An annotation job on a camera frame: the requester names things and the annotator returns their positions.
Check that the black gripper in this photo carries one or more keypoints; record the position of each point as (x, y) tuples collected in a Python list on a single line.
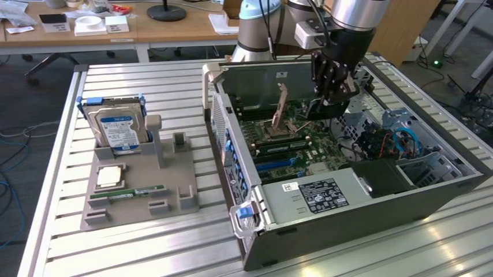
[(349, 46)]

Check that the black graphics card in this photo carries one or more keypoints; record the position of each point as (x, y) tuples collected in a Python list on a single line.
[(328, 111)]

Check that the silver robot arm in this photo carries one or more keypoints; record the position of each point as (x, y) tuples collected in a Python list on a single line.
[(251, 37)]

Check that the wooden cabinet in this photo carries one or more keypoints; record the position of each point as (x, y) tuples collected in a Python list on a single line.
[(404, 29)]

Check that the white box with red dot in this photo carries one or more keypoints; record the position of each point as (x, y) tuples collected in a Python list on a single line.
[(419, 47)]

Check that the power strip with green light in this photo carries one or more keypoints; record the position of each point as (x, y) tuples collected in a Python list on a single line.
[(438, 62)]

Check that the perforated metal cage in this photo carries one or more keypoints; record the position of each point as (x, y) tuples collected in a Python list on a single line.
[(367, 115)]

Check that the brown cardboard box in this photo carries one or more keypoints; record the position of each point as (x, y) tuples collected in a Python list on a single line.
[(232, 8)]

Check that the white paper stack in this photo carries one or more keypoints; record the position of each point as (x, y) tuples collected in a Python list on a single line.
[(224, 26)]

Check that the CPU socket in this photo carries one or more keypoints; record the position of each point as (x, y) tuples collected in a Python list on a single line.
[(293, 135)]

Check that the green motherboard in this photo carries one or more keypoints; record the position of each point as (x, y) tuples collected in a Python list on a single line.
[(320, 150)]

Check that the black labelled RAM stick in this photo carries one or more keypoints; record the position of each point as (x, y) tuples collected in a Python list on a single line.
[(284, 145)]

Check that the silver chipset heatsink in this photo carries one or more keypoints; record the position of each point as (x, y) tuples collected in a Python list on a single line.
[(321, 168)]

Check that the wooden office desk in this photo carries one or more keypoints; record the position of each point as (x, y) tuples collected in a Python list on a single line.
[(39, 40), (181, 31)]

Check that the blue expansion slot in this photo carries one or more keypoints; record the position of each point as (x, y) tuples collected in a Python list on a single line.
[(276, 165)]

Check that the black plastic shroud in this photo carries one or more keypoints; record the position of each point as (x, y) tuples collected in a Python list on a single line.
[(385, 179)]

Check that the silver disk bay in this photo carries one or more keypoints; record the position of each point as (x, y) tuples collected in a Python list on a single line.
[(428, 170)]

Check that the black round lamp base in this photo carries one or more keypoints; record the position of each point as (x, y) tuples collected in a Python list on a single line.
[(166, 13)]

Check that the grey power supply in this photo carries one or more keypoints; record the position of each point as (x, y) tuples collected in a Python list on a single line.
[(277, 202)]

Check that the small red items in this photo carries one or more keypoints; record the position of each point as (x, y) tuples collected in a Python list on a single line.
[(121, 9)]

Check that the white labelled box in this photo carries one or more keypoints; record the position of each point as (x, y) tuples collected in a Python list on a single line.
[(117, 24)]

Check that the open grey PC case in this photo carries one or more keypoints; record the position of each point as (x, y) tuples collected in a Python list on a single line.
[(347, 231)]

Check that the blue case latch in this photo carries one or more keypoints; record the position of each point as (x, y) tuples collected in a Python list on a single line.
[(244, 214)]

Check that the hard disk with blue carrier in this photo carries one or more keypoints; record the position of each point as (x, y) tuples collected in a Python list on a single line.
[(116, 130)]

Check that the flat white box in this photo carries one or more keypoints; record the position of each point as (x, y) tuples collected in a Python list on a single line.
[(90, 32)]

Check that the white tape roll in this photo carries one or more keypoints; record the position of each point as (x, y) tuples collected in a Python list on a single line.
[(89, 21)]

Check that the grey parts rack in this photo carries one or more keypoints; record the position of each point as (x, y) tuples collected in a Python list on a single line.
[(142, 179)]

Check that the green RAM stick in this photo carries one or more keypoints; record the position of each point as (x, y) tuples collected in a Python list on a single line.
[(128, 191)]

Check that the black and white box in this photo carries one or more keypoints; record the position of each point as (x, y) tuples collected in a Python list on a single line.
[(55, 23)]

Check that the silver CPU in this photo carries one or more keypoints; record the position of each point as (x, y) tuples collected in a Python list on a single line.
[(109, 176)]

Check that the black chair base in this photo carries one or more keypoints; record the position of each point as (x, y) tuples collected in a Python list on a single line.
[(46, 66)]

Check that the red and white card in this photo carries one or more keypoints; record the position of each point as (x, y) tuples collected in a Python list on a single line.
[(19, 29)]

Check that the clear plastic bag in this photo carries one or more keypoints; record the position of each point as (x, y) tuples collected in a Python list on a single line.
[(15, 13)]

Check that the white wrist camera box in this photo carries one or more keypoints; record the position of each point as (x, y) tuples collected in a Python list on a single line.
[(307, 34)]

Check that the tan notched upright bracket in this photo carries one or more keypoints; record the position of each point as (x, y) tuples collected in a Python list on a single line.
[(281, 109)]

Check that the white table frame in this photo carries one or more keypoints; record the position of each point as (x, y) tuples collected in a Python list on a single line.
[(463, 23)]

